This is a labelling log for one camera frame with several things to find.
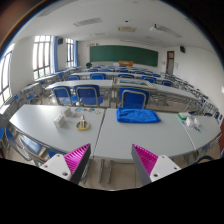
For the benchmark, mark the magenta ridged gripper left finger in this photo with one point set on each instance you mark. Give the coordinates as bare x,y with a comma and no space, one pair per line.
69,166

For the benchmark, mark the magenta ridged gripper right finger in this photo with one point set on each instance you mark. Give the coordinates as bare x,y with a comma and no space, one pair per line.
151,167

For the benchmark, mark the blue folded towel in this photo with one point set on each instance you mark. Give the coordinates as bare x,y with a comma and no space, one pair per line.
136,116

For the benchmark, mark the grey front left desk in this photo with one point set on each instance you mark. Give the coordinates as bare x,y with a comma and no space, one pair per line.
37,123

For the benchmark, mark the grey desk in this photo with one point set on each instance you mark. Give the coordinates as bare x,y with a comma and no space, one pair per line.
167,137
37,123

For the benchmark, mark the yellow tape roll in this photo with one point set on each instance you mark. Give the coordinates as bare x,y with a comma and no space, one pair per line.
82,124

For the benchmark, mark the white box on table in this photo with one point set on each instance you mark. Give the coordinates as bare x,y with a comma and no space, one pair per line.
59,121

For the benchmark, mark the grey front centre desk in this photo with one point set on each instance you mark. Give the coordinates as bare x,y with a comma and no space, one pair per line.
167,137

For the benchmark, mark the coloured cards on table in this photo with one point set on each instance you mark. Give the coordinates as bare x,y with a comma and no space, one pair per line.
90,110

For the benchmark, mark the white items right table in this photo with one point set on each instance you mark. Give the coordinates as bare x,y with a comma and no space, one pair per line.
192,122

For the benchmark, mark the green white box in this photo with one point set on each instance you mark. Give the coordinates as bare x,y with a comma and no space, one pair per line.
184,115

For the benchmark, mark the blue chair centre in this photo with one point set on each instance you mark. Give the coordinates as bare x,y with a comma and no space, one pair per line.
132,98

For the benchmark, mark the blue chair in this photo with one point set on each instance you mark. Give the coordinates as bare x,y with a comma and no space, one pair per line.
63,96
132,98
88,95

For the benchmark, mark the blue chair far left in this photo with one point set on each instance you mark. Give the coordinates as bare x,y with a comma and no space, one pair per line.
63,96

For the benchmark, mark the blue chair middle left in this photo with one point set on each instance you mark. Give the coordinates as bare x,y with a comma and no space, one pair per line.
88,95

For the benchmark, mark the orange teacher desk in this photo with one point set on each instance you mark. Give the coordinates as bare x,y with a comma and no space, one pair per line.
126,63

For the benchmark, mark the brown door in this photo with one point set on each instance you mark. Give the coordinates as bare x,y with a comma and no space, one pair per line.
170,62

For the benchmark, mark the green chalkboard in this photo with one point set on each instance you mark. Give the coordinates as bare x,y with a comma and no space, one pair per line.
117,53

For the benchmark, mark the large left window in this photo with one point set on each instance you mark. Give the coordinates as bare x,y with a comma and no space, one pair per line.
41,56

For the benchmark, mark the blue curtain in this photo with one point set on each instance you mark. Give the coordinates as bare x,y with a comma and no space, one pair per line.
55,53

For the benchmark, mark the ceiling projector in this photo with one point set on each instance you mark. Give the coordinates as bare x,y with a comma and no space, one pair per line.
155,29

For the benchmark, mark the wall speaker black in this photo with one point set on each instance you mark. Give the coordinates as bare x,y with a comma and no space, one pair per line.
182,49

